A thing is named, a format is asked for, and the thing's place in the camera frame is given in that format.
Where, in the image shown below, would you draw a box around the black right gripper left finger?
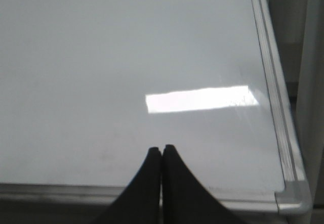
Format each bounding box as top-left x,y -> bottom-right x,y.
91,147 -> 162,223

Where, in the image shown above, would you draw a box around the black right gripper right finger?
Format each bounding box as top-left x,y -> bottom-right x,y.
161,145 -> 245,223

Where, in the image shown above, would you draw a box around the white whiteboard with metal frame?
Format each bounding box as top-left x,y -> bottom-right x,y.
1,0 -> 312,223

